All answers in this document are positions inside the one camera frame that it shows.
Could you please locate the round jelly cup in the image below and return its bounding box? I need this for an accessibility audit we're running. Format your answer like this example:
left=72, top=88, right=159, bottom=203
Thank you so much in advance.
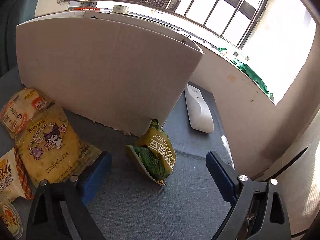
left=1, top=200, right=23, bottom=239

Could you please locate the white orange snack bag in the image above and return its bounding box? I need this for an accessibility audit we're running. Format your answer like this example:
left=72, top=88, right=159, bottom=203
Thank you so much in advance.
left=0, top=147, right=34, bottom=202

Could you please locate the Kuromi Lays chip bag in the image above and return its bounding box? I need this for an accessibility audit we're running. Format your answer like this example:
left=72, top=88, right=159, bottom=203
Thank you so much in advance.
left=15, top=105, right=101, bottom=187

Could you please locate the white remote control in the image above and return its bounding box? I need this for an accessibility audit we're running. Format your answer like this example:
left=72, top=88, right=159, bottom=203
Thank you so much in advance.
left=184, top=84, right=214, bottom=134

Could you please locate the orange Gooo snack bag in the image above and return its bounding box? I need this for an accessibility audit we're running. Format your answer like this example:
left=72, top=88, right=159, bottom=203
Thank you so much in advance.
left=1, top=87, right=53, bottom=139

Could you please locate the dark green pea snack bag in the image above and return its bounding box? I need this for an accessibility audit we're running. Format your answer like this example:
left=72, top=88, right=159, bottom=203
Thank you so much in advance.
left=126, top=119, right=176, bottom=185

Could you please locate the green plastic bag on sill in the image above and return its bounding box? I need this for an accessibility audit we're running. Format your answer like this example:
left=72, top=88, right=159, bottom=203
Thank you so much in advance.
left=218, top=47, right=274, bottom=102

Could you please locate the white cardboard box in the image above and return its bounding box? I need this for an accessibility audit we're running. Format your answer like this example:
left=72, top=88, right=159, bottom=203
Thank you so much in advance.
left=16, top=11, right=203, bottom=136

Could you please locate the orange beaded tool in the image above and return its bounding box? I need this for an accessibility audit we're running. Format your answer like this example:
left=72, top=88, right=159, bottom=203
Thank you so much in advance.
left=70, top=7, right=101, bottom=11

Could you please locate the steel window rail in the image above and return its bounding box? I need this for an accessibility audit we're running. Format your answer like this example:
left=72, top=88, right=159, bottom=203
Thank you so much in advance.
left=57, top=0, right=241, bottom=51

